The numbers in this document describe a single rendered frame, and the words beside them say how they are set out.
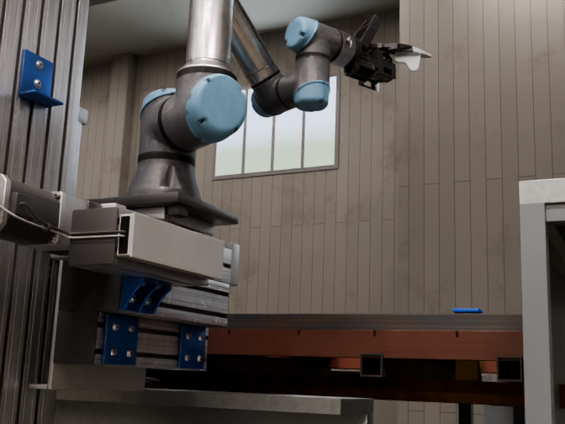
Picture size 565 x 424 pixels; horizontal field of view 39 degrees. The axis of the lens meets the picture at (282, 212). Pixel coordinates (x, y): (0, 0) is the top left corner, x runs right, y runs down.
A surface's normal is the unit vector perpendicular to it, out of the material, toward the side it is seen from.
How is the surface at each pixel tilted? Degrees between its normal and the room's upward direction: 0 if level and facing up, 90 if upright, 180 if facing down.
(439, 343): 90
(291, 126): 90
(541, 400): 90
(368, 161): 90
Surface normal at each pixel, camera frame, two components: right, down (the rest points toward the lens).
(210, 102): 0.61, -0.01
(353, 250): -0.45, -0.21
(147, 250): 0.89, -0.06
